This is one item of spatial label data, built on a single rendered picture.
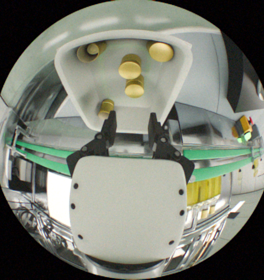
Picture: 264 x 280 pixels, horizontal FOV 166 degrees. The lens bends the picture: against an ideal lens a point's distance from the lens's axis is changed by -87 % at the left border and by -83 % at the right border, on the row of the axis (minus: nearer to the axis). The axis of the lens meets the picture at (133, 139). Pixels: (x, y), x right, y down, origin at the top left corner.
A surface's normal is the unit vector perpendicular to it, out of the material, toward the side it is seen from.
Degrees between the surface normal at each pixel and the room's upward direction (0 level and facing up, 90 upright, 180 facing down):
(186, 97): 0
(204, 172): 90
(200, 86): 0
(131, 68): 0
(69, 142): 90
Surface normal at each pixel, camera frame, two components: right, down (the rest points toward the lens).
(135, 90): -0.04, 0.92
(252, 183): -1.00, -0.06
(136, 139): 0.04, -0.39
